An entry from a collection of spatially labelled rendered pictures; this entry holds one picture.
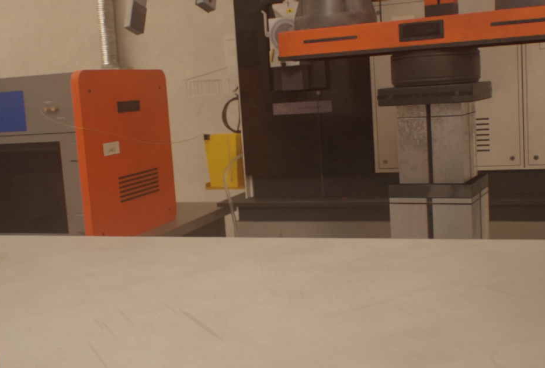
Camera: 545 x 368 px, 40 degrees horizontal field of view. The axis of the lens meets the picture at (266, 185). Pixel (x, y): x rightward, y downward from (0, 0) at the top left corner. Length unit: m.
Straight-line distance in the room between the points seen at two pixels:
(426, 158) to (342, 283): 0.69
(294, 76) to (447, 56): 0.90
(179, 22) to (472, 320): 3.16
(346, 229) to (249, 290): 1.49
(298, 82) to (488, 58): 0.51
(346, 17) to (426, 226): 0.38
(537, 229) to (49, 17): 2.71
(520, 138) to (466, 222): 0.82
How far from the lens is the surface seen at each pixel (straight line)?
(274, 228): 2.18
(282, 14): 2.13
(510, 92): 2.08
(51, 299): 0.68
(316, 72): 2.18
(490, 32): 1.25
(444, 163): 1.30
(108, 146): 1.87
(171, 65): 3.62
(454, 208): 1.29
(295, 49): 1.35
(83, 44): 3.87
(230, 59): 2.58
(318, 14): 1.34
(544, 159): 2.09
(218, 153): 2.31
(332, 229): 2.13
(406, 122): 1.31
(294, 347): 0.50
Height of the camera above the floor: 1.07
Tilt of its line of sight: 7 degrees down
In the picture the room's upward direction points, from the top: 4 degrees counter-clockwise
